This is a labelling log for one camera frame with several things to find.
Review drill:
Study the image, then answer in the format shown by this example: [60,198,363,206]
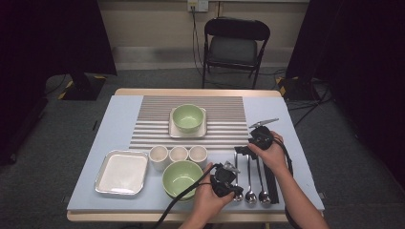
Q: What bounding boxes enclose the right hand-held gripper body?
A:
[247,117,281,151]

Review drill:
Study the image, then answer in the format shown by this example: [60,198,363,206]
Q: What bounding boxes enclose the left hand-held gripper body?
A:
[209,160,242,198]

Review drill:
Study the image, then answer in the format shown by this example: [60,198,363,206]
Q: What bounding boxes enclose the steel spoon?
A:
[244,154,258,204]
[232,152,245,202]
[254,156,271,205]

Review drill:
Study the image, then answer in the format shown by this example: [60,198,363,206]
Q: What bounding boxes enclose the row of black chopsticks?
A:
[261,160,281,205]

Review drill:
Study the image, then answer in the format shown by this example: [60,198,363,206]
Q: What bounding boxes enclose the green bowl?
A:
[172,103,204,134]
[161,159,205,199]
[166,192,196,202]

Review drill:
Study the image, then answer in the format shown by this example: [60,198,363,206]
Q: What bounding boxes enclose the square white plate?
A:
[167,107,208,139]
[94,149,150,196]

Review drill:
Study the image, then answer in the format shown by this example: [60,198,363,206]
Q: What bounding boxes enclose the person's right hand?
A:
[247,131,289,175]

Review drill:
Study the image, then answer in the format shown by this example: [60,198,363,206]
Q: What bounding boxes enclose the person's left hand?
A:
[190,161,237,221]

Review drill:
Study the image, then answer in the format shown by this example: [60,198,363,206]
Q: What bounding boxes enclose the cream ceramic cup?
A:
[188,145,209,170]
[148,145,169,172]
[168,145,189,163]

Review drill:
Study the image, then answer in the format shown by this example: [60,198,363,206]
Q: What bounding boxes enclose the black stand base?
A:
[276,75,319,102]
[57,71,108,102]

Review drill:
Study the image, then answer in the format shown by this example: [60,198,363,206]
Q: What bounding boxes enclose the black folding chair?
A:
[201,17,271,90]

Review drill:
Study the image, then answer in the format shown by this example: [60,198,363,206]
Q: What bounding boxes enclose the striped woven placemat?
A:
[128,94,251,152]

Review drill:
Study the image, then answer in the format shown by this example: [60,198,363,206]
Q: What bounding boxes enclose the wooden table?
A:
[66,88,325,223]

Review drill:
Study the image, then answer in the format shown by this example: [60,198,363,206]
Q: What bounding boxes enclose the black curtain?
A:
[0,0,117,166]
[285,0,405,189]

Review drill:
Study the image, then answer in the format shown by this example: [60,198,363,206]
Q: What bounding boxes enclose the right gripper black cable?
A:
[270,136,302,229]

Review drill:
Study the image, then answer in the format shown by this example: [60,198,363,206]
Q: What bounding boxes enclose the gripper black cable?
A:
[152,162,223,229]
[270,136,302,229]

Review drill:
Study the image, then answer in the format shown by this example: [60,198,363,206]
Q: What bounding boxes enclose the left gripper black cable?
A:
[152,162,223,229]

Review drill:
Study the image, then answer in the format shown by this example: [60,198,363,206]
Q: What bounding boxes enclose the black floor cables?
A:
[286,77,335,128]

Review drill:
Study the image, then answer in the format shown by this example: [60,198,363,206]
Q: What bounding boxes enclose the black power cable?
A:
[190,6,206,77]

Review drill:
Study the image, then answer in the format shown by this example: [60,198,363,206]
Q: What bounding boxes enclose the white wall socket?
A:
[186,0,209,13]

